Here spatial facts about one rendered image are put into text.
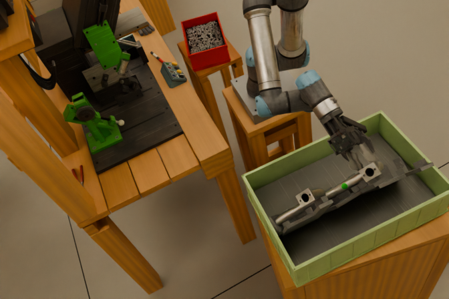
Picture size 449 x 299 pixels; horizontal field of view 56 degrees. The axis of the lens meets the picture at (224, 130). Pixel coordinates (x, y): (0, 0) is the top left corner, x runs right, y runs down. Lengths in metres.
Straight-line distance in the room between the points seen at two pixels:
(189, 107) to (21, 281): 1.62
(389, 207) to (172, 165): 0.88
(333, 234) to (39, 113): 1.26
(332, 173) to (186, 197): 1.29
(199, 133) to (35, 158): 0.70
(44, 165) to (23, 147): 0.11
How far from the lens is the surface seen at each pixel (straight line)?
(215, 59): 2.27
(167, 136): 1.91
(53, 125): 1.96
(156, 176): 1.82
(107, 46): 2.06
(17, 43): 1.61
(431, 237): 1.70
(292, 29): 1.64
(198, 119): 1.92
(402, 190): 1.71
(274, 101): 1.40
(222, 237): 2.59
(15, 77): 1.79
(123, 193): 1.83
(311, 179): 1.71
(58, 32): 2.16
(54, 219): 3.11
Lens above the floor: 2.30
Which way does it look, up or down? 49 degrees down
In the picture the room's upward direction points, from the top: 17 degrees counter-clockwise
